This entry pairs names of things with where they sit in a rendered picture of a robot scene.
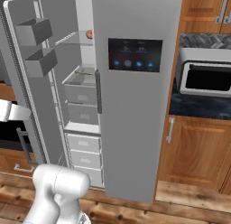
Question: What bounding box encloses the grey fridge door with screen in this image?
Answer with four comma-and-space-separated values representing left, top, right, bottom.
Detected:
91, 0, 184, 205

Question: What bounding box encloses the open grey fridge drawer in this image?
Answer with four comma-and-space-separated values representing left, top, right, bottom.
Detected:
61, 64, 98, 106

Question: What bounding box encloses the white fridge drawer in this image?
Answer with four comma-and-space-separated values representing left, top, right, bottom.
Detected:
65, 133, 102, 154
69, 149, 103, 170
73, 165, 104, 188

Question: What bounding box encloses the green fish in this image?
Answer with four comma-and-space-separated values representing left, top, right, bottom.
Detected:
74, 70, 93, 77

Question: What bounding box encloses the grey fridge door with bins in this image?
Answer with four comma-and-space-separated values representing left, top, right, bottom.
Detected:
2, 0, 69, 168

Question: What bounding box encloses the glass fridge shelf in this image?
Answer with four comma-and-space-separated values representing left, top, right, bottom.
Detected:
54, 30, 95, 48

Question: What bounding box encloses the grey fridge cabinet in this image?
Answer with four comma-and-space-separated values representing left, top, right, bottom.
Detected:
36, 0, 106, 189

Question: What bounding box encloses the grey door bin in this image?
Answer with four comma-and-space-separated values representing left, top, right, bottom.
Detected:
24, 47, 59, 79
14, 17, 54, 47

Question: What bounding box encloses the wooden base cupboard door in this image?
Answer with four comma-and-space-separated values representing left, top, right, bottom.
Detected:
157, 115, 231, 191

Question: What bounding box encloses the white toaster oven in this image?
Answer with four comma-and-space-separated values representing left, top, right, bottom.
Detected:
175, 47, 231, 98

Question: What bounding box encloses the silver black oven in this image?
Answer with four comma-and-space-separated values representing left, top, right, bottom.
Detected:
0, 98, 34, 154

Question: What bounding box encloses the wooden drawer front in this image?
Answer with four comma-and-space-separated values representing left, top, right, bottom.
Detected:
0, 147, 38, 177

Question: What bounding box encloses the dark grey fridge door handle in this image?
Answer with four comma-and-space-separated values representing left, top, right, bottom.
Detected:
94, 69, 104, 115

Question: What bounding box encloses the silver cupboard door handle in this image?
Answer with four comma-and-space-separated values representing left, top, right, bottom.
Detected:
165, 117, 176, 145

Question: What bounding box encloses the grey oven door handle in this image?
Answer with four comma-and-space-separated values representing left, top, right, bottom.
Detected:
15, 127, 39, 166

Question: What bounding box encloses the silver drawer handle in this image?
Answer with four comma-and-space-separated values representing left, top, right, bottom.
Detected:
14, 163, 36, 174

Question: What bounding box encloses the wooden wall cupboard door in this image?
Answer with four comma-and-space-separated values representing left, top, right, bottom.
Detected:
219, 0, 231, 35
180, 0, 226, 34

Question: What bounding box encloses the silver wall cupboard handle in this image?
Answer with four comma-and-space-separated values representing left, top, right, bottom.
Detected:
223, 5, 231, 24
215, 0, 230, 24

